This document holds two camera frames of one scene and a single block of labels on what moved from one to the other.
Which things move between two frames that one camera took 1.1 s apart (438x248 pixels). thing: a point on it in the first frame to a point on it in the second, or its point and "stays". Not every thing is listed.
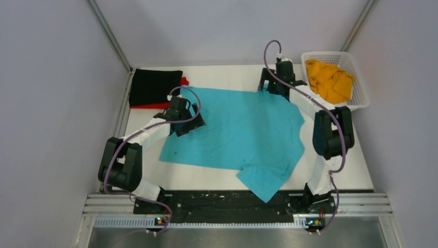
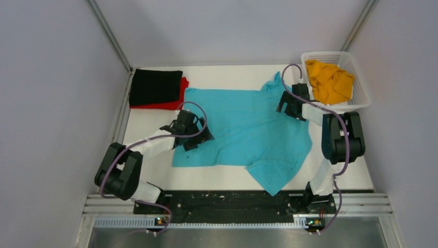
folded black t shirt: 149,86 stays
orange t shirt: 329,82 stays
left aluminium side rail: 122,106 stays
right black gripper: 266,76 to 289,100
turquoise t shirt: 257,133 stays
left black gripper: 193,124 to 200,138
